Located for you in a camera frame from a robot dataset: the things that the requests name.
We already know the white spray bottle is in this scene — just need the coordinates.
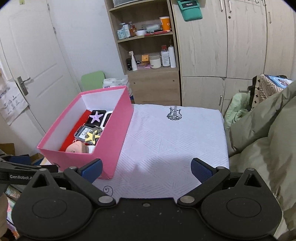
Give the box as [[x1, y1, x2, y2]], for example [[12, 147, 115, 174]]
[[129, 51, 137, 71]]

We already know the yellow starfish hair clip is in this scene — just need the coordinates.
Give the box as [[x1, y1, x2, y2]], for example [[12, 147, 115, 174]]
[[84, 130, 100, 145]]

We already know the wooden shelf unit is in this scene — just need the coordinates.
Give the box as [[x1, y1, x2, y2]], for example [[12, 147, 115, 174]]
[[105, 1, 181, 105]]

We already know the white bottle red cap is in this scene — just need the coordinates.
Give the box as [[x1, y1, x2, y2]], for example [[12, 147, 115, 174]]
[[161, 45, 170, 67]]

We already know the pink cardboard box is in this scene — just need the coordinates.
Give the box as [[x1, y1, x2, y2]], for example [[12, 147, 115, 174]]
[[37, 86, 133, 179]]

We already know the white paper bag on door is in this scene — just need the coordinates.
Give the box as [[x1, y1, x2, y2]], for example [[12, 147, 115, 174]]
[[0, 68, 29, 125]]

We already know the white door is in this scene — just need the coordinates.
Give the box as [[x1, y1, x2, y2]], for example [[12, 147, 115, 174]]
[[1, 1, 79, 131]]

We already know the red booklet in box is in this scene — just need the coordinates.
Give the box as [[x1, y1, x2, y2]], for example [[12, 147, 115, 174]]
[[59, 110, 91, 152]]

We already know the olive green puffer jacket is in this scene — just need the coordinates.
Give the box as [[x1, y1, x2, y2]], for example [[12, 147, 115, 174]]
[[226, 82, 295, 240]]

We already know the grey router body with label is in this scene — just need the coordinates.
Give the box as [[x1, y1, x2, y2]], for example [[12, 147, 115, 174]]
[[74, 125, 92, 145]]

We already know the light green garment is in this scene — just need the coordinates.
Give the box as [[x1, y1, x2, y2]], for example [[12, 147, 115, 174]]
[[224, 92, 250, 130]]

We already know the orange small box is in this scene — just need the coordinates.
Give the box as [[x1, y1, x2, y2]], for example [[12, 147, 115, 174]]
[[141, 54, 149, 62]]

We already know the bunch of keys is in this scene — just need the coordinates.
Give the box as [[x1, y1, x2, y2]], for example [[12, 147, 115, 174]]
[[92, 125, 103, 135]]

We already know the purple starfish hair clip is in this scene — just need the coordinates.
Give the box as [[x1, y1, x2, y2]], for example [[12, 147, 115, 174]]
[[89, 111, 104, 123]]

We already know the patterned tote bag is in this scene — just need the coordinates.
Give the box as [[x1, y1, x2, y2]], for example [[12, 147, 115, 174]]
[[248, 74, 293, 109]]

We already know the tall white bottle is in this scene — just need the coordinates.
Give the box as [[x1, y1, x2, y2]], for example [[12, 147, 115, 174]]
[[168, 46, 177, 68]]

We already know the white wifi router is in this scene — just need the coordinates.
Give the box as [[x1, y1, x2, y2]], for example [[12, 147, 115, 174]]
[[100, 111, 113, 129]]

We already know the light wood wardrobe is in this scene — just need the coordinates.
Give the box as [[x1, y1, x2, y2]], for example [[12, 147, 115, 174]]
[[171, 1, 295, 112]]

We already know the tissue pack in plastic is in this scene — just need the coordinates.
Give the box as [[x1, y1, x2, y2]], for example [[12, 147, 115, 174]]
[[102, 75, 133, 97]]

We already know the teal pouch hanging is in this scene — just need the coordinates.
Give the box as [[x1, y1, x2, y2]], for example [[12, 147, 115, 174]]
[[177, 0, 203, 22]]

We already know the clear storage bin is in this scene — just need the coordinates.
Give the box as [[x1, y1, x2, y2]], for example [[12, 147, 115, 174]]
[[112, 0, 140, 7]]

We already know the pink round tape measure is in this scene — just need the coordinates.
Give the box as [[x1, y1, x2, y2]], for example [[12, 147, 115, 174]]
[[65, 141, 88, 154]]

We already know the white cream jar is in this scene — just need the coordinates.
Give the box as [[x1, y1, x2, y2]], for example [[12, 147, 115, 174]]
[[149, 53, 162, 69]]

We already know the orange paper cup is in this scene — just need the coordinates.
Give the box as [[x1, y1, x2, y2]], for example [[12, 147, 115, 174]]
[[159, 16, 171, 32]]

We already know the person's left hand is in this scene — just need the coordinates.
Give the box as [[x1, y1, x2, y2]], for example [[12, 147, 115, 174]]
[[0, 193, 8, 237]]

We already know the white usb charger cube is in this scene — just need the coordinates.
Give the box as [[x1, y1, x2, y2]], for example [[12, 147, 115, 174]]
[[88, 145, 95, 154]]

